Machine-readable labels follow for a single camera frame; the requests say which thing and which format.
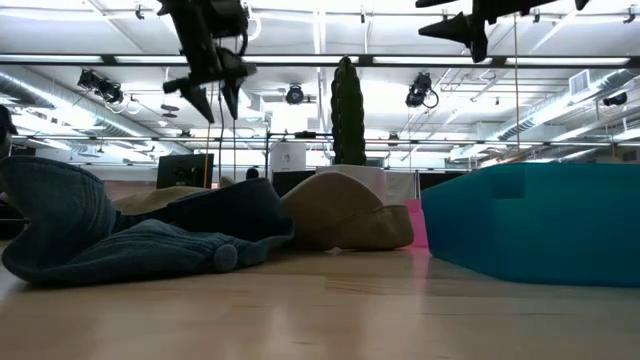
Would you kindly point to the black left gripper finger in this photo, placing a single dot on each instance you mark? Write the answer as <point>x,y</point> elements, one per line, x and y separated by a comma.
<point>232,95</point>
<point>192,92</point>

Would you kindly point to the navy blue knit hat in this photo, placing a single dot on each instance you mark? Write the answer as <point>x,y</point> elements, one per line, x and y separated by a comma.
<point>150,245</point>

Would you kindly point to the beige fabric hat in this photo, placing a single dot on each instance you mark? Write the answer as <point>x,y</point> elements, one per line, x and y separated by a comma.
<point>340,215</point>

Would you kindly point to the black computer monitor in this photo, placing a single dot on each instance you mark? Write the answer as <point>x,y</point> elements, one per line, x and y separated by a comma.
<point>184,171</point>

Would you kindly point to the person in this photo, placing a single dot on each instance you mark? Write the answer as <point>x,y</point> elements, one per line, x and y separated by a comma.
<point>252,173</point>

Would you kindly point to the white paper sign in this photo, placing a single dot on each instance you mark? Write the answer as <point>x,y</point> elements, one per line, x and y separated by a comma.
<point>287,157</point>

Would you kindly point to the long light bar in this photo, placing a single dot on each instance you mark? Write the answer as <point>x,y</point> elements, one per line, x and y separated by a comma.
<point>310,60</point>

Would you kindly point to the green cactus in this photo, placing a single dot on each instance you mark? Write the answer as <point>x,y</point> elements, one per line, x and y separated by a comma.
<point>348,115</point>

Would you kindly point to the pink plastic bin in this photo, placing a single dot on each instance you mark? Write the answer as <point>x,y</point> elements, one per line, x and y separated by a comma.
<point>417,225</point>

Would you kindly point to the teal plastic bin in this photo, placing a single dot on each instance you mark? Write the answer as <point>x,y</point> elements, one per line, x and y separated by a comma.
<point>540,225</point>

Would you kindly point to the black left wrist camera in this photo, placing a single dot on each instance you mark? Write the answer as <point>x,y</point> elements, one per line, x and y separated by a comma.
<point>230,17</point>

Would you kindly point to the black ceiling camera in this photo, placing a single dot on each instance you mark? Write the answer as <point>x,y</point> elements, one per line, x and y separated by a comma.
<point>294,95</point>
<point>419,90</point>
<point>100,87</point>
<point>615,99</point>

